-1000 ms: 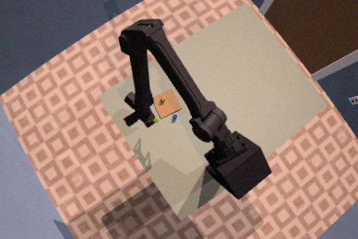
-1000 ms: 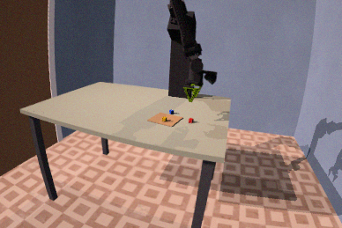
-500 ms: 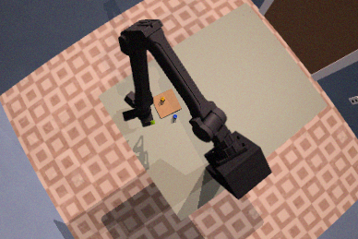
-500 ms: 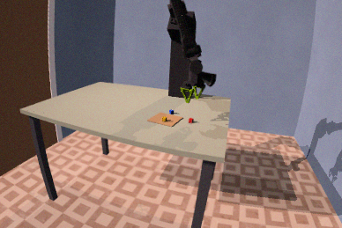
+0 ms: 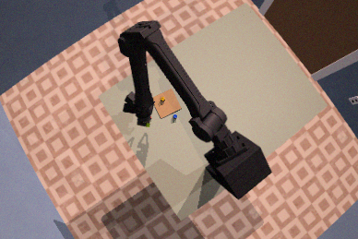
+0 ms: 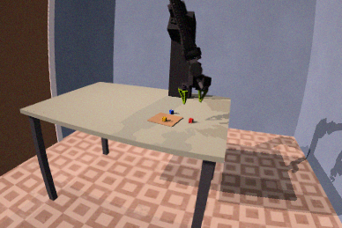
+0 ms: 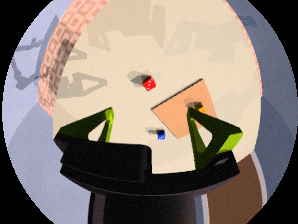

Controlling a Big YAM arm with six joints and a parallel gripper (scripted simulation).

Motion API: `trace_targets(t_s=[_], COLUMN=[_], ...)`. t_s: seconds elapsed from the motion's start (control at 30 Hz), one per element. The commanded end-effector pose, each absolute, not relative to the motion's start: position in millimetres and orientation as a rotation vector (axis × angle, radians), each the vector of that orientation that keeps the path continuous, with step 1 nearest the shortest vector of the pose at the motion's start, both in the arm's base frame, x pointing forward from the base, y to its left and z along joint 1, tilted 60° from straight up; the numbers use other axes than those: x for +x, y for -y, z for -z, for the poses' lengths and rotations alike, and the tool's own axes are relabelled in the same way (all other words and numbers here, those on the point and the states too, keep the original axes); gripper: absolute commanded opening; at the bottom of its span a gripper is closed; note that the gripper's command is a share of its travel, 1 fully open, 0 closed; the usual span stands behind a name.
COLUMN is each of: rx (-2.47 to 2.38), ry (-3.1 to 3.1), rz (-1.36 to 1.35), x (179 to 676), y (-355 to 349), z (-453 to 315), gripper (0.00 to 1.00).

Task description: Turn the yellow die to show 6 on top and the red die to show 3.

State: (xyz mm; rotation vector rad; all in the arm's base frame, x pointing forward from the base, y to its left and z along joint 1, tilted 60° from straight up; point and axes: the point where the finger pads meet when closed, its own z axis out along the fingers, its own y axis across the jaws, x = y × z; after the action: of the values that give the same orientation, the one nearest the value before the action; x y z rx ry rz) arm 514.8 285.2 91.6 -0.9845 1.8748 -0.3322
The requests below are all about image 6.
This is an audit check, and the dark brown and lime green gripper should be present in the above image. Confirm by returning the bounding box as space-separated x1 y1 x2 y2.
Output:
178 83 209 105

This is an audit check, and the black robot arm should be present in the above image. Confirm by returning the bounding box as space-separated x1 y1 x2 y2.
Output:
167 0 212 90

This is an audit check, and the orange mat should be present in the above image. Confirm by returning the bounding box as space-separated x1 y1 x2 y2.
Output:
148 113 183 127

